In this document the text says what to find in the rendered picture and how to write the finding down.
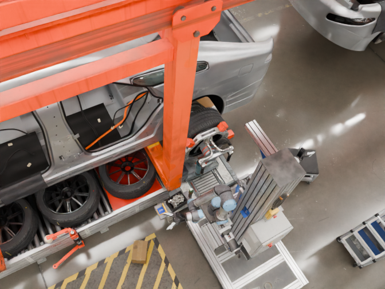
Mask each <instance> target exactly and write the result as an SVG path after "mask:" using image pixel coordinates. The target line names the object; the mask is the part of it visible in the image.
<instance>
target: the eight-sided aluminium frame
mask: <svg viewBox="0 0 385 289"><path fill-rule="evenodd" d="M208 133H210V134H208ZM206 134H208V135H206ZM215 134H221V135H222V136H221V138H222V137H226V138H227V137H228V135H229V133H228V131H227V130H225V131H224V132H220V130H219V129H218V127H214V128H212V129H210V130H208V131H206V132H203V133H201V134H199V135H197V136H196V137H195V138H194V139H193V141H194V142H195V145H193V147H192V148H188V147H186V151H185V156H184V161H185V162H191V163H196V162H197V160H199V159H204V158H205V156H204V155H203V153H202V154H200V155H198V156H196V157H189V152H190V151H191V150H192V149H193V148H194V147H195V146H196V145H197V144H198V143H199V142H201V141H202V140H204V139H206V138H209V137H211V136H213V135H215ZM204 135H205V136H204ZM196 140H197V141H196ZM222 146H224V144H223V145H221V144H220V145H219V146H218V148H219V149H220V148H221V147H222ZM203 156H204V157H203ZM200 157H201V158H200ZM198 158H199V159H198Z"/></svg>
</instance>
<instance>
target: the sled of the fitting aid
mask: <svg viewBox="0 0 385 289"><path fill-rule="evenodd" d="M212 163H213V164H212V165H210V166H208V167H205V169H204V173H205V172H207V171H210V170H212V169H214V168H216V167H218V166H219V163H218V161H217V160H216V159H215V160H213V161H212ZM195 177H197V176H196V175H195V173H192V174H190V175H188V178H186V179H185V180H184V181H185V182H187V181H189V180H191V179H193V178H195Z"/></svg>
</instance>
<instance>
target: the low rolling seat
mask: <svg viewBox="0 0 385 289"><path fill-rule="evenodd" d="M288 149H289V151H290V152H291V153H292V155H293V156H294V157H295V156H296V155H297V154H298V149H293V148H288ZM313 151H314V152H315V153H314V154H312V155H311V156H310V157H305V159H304V160H303V161H302V160H300V162H299V164H300V165H301V166H302V168H303V169H304V170H305V172H306V175H305V176H304V178H303V179H302V180H301V181H306V183H307V184H311V181H312V182H313V181H314V180H315V178H316V177H317V176H318V175H319V168H318V164H317V156H316V150H308V149H305V152H306V153H310V152H313Z"/></svg>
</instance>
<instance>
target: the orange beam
mask: <svg viewBox="0 0 385 289"><path fill-rule="evenodd" d="M173 60H174V47H173V45H172V44H171V43H170V41H169V39H168V38H167V37H166V38H162V39H160V40H157V41H154V42H150V43H148V44H145V45H142V46H138V47H136V48H133V49H130V50H126V51H124V52H121V53H118V54H114V55H112V56H109V57H106V58H102V59H100V60H97V61H94V62H91V63H88V64H85V65H82V66H79V67H76V68H73V69H70V70H67V71H63V72H60V73H57V74H55V75H51V76H48V77H45V78H43V79H39V80H36V81H33V82H31V83H27V84H24V85H21V86H19V87H15V88H12V89H9V90H7V91H3V92H0V122H3V121H6V120H9V119H11V118H14V117H17V116H20V115H23V114H26V113H28V112H31V111H34V110H37V109H39V108H42V107H45V106H48V105H51V104H53V103H56V102H59V101H62V100H65V99H68V98H70V97H73V96H76V95H79V94H81V93H84V92H87V91H90V90H93V89H95V88H98V87H102V86H104V85H107V84H110V83H112V82H115V81H118V80H121V79H124V78H126V77H129V76H132V75H135V74H137V73H140V72H143V71H146V70H149V69H151V68H154V67H158V66H160V65H163V64H166V63H169V62H171V61H173Z"/></svg>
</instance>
